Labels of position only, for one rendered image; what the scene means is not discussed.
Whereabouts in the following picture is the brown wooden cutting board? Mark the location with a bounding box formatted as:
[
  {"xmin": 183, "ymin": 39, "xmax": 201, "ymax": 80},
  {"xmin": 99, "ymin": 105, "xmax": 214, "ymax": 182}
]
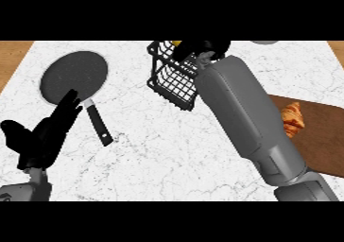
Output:
[{"xmin": 269, "ymin": 94, "xmax": 344, "ymax": 181}]

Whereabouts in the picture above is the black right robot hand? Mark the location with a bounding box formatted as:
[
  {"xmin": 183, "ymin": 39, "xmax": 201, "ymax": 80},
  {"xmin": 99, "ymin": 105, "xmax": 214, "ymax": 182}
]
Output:
[{"xmin": 171, "ymin": 41, "xmax": 232, "ymax": 62}]

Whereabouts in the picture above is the black wire tiered basket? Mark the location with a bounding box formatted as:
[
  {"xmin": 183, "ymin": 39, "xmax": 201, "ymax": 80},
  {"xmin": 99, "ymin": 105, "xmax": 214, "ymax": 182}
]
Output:
[{"xmin": 146, "ymin": 41, "xmax": 201, "ymax": 112}]

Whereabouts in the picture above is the dark grey frying pan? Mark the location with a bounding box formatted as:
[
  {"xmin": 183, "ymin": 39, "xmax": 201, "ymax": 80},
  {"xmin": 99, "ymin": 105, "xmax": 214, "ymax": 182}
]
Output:
[{"xmin": 40, "ymin": 50, "xmax": 115, "ymax": 147}]

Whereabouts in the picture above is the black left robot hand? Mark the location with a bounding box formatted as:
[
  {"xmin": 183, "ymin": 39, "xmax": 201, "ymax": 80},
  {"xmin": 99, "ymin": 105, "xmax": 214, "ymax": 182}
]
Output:
[{"xmin": 0, "ymin": 89, "xmax": 85, "ymax": 171}]

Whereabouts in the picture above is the golden croissant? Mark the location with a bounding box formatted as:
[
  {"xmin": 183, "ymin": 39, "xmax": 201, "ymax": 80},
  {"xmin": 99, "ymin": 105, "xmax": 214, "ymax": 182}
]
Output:
[{"xmin": 279, "ymin": 101, "xmax": 306, "ymax": 139}]

